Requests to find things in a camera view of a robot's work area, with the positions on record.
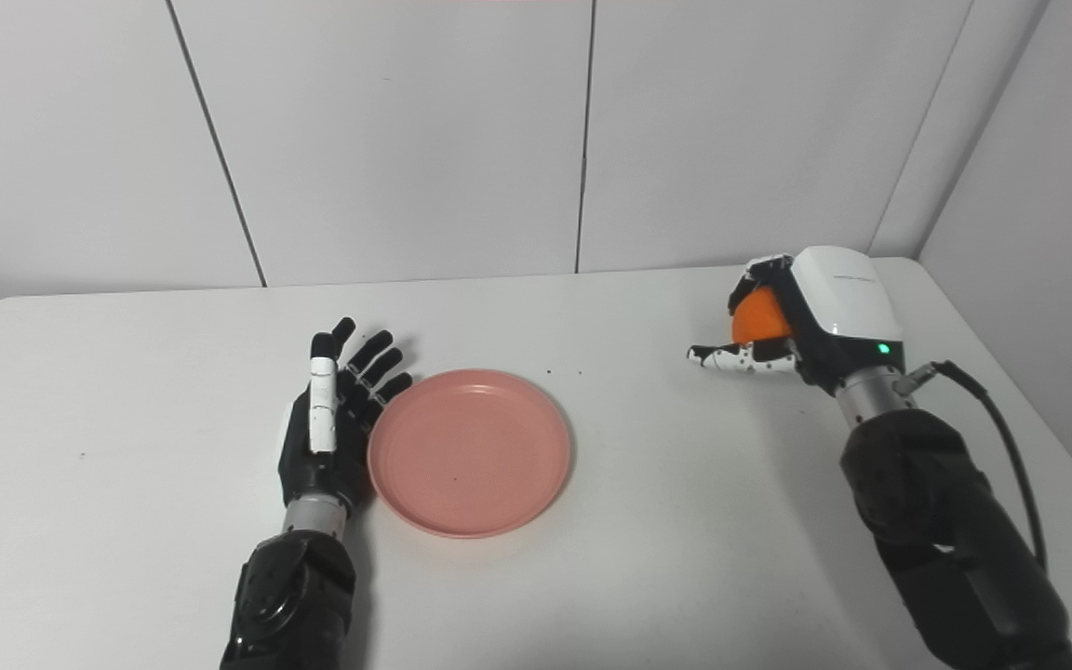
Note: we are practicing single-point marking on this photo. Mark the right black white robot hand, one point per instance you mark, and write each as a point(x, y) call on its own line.
point(848, 298)

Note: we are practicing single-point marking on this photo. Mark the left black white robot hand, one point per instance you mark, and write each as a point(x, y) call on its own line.
point(313, 465)

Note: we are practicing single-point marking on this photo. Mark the orange fruit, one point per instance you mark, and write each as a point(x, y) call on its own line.
point(759, 318)

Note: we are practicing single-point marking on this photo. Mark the pink round plate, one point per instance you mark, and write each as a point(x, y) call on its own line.
point(469, 454)

